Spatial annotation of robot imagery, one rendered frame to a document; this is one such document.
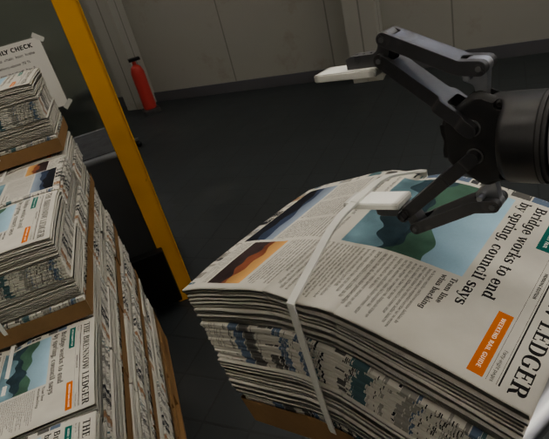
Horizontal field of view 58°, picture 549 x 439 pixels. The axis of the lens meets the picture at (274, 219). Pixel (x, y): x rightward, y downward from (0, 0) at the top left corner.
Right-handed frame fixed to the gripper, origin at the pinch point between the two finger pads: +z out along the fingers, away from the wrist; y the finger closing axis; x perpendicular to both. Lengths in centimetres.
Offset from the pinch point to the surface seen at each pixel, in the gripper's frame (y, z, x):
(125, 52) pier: 14, 509, 299
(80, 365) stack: 42, 65, -18
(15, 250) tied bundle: 19, 80, -14
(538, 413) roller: 50, -13, 15
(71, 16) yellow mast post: -24, 159, 63
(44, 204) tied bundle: 17, 94, 0
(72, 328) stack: 41, 78, -13
